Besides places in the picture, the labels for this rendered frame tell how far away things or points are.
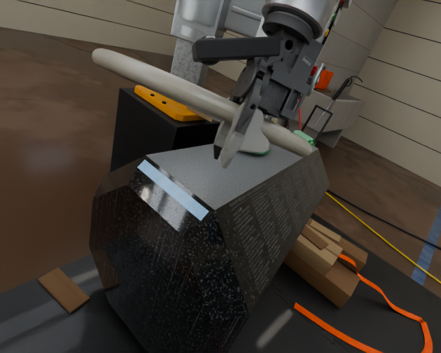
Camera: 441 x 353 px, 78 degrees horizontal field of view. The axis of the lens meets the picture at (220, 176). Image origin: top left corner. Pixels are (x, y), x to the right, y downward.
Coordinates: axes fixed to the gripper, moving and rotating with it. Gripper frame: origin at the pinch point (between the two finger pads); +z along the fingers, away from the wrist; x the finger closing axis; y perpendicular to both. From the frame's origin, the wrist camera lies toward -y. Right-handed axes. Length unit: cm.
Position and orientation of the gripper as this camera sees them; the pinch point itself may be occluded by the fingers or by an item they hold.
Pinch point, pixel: (218, 153)
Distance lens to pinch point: 40.9
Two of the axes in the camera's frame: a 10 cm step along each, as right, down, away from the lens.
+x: -2.2, -2.8, 9.3
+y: 8.9, 3.4, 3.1
